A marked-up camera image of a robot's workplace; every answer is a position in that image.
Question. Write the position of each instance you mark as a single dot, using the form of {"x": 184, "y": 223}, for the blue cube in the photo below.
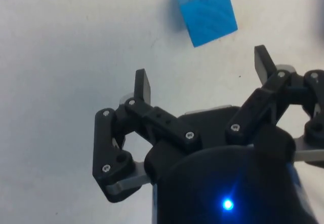
{"x": 210, "y": 13}

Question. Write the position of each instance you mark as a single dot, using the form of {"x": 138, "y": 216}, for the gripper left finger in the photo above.
{"x": 106, "y": 143}

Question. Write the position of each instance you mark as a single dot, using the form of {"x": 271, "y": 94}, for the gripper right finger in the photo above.
{"x": 255, "y": 112}

